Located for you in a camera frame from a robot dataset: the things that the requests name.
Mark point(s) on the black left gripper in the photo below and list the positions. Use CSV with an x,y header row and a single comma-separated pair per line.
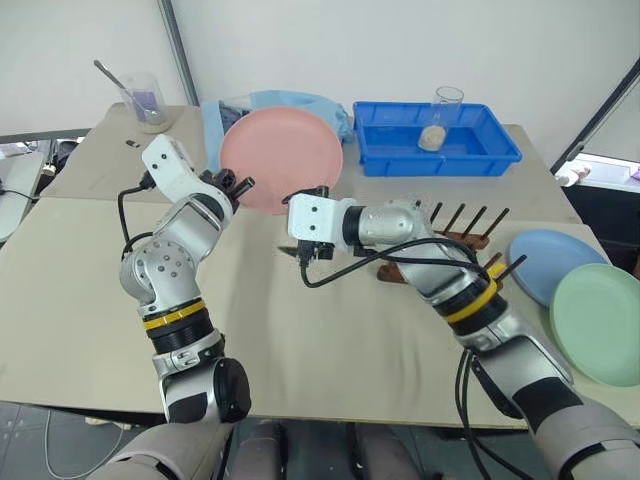
x,y
222,178

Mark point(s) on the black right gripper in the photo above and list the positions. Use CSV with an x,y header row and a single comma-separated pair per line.
x,y
316,250

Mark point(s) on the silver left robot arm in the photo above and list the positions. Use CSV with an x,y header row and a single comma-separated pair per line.
x,y
165,265

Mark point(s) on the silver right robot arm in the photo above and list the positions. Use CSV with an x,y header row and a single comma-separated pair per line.
x,y
390,225

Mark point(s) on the wooden dish rack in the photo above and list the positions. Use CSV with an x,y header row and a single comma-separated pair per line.
x,y
475,240

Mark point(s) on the pink plate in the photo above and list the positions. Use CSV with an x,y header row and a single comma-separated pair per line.
x,y
285,150

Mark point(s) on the light blue cloth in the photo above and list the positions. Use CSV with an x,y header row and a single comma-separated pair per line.
x,y
300,100

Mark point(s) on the blue plastic bin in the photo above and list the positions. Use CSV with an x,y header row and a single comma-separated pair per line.
x,y
400,161

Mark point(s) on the large clear glass beaker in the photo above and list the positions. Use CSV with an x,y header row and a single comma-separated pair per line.
x,y
150,86

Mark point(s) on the beige lump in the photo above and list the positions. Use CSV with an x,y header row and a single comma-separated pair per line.
x,y
432,138

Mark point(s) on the metal spoon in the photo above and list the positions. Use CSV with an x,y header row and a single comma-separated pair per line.
x,y
111,77

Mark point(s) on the small clear glass beaker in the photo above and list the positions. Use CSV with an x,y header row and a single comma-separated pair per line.
x,y
448,107

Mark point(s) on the white power strip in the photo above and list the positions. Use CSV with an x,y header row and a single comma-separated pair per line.
x,y
48,169

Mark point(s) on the white side table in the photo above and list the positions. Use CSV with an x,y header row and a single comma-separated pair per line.
x,y
17,200

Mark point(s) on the blue plate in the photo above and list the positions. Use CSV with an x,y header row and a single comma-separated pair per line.
x,y
545,260

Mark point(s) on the green plate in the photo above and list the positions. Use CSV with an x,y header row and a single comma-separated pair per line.
x,y
600,325

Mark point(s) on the black slanted pole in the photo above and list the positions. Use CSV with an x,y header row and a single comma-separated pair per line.
x,y
600,113

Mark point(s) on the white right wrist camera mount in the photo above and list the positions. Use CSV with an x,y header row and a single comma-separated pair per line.
x,y
312,216

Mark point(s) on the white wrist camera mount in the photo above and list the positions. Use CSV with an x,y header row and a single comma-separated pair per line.
x,y
312,216
167,170

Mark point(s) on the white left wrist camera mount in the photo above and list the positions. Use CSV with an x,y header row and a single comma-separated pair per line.
x,y
167,170

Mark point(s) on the grey metal post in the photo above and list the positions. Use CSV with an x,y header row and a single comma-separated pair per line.
x,y
178,50

